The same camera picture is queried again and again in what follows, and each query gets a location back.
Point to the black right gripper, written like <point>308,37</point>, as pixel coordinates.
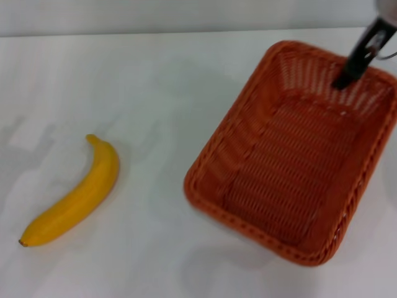
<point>364,43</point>

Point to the orange woven basket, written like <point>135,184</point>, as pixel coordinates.
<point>285,174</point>

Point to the yellow banana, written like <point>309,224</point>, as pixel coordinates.
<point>93,183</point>

